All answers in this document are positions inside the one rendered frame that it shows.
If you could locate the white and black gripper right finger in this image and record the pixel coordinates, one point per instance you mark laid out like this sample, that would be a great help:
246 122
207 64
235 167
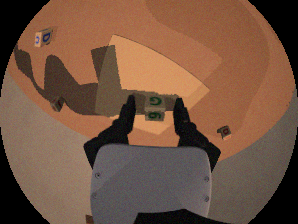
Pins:
192 137

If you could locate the orange flat mat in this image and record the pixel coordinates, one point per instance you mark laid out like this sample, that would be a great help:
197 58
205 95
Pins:
131 68

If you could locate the beige block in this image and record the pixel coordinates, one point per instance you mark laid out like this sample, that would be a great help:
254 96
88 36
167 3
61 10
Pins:
43 37
57 104
155 108
225 133

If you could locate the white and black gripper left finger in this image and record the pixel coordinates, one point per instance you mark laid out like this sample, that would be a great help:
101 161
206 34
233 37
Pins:
116 133

